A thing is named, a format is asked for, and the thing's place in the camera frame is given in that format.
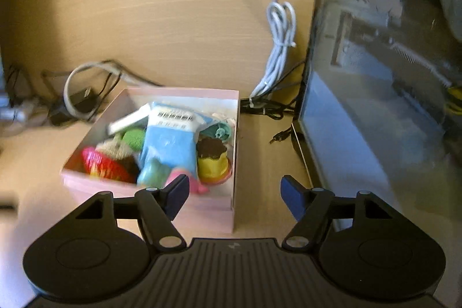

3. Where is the pink cardboard box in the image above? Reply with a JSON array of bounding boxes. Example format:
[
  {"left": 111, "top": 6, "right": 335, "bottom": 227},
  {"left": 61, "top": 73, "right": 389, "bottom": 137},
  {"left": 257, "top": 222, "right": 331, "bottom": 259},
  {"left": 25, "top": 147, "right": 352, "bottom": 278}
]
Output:
[{"left": 59, "top": 86, "right": 241, "bottom": 234}]

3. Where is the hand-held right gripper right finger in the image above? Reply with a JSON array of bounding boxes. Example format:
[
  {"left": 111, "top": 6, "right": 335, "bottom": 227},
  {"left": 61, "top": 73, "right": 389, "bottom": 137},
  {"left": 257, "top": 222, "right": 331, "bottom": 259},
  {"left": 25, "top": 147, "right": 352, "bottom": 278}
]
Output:
[{"left": 281, "top": 175, "right": 392, "bottom": 251}]

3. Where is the teal toy figure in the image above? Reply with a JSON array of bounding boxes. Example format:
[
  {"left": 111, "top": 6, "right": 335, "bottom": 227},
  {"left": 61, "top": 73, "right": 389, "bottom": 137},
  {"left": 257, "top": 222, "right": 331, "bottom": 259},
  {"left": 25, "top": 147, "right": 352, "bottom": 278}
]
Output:
[{"left": 136, "top": 160, "right": 170, "bottom": 186}]

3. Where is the white coiled cable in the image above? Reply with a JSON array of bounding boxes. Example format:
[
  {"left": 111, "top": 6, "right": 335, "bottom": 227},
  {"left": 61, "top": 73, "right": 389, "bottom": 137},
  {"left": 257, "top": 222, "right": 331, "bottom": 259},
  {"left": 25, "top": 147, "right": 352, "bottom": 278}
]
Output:
[{"left": 207, "top": 0, "right": 298, "bottom": 100}]

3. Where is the blue white tissue pack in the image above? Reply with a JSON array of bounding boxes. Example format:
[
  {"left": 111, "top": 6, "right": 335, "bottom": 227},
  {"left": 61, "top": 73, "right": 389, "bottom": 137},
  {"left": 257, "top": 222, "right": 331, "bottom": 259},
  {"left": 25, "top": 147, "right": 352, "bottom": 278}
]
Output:
[{"left": 138, "top": 102, "right": 217, "bottom": 186}]

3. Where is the glass panel computer case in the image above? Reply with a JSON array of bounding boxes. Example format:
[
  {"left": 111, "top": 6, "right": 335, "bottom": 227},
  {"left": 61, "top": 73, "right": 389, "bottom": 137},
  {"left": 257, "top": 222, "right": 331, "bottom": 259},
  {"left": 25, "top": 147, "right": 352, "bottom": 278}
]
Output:
[{"left": 290, "top": 0, "right": 462, "bottom": 233}]

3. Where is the black audio jack cable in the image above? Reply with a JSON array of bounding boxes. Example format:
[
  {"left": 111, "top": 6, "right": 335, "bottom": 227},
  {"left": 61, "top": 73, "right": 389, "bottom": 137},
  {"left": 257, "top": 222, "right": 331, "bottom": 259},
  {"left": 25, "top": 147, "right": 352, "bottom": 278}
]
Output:
[{"left": 269, "top": 126, "right": 295, "bottom": 145}]

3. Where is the black power adapter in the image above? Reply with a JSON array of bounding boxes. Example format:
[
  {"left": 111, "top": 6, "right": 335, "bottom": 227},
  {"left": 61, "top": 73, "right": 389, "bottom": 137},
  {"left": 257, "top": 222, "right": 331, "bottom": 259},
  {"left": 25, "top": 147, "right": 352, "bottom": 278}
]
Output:
[{"left": 49, "top": 86, "right": 98, "bottom": 126}]

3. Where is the grey looped cable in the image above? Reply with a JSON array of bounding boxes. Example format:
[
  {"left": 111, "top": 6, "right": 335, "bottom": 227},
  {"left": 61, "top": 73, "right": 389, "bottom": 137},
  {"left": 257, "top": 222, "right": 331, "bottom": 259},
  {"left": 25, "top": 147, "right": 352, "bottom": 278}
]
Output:
[{"left": 63, "top": 62, "right": 163, "bottom": 121}]

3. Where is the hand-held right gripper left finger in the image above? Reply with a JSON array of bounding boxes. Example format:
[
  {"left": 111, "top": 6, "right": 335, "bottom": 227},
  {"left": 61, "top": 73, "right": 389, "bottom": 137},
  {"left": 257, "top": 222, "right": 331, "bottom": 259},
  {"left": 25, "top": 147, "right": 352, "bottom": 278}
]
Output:
[{"left": 74, "top": 174, "right": 191, "bottom": 251}]

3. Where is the yellow pudding stamp toy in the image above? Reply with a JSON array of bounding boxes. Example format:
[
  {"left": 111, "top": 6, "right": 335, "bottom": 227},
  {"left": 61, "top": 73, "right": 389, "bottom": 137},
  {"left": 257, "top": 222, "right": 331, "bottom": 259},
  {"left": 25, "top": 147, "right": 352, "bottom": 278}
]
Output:
[{"left": 196, "top": 137, "right": 232, "bottom": 185}]

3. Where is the green brown plush toy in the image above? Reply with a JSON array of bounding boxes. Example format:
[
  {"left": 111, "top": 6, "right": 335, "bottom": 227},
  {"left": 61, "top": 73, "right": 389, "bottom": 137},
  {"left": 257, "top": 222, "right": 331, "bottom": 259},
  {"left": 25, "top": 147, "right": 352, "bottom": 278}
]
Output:
[{"left": 94, "top": 128, "right": 147, "bottom": 177}]

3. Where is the tangle of black cables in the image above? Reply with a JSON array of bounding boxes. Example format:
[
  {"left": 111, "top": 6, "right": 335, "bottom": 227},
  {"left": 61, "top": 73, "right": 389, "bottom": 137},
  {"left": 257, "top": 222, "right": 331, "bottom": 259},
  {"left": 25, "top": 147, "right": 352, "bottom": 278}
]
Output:
[{"left": 3, "top": 59, "right": 123, "bottom": 128}]

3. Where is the thin black cable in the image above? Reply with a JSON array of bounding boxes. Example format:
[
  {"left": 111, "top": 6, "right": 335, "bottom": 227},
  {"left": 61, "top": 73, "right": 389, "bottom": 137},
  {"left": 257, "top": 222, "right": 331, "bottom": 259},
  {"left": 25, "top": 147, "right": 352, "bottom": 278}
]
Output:
[{"left": 239, "top": 59, "right": 307, "bottom": 121}]

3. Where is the teal plastic stamp handle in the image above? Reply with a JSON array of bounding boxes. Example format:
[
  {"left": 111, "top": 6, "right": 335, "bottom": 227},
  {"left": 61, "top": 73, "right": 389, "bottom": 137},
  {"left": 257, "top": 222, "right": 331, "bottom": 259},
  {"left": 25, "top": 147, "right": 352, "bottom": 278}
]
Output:
[{"left": 199, "top": 122, "right": 232, "bottom": 143}]

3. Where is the red woven hat yellow star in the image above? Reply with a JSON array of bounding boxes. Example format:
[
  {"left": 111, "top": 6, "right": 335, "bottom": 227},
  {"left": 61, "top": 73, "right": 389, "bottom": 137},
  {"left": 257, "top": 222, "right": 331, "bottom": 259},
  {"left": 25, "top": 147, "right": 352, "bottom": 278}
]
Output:
[{"left": 80, "top": 146, "right": 136, "bottom": 183}]

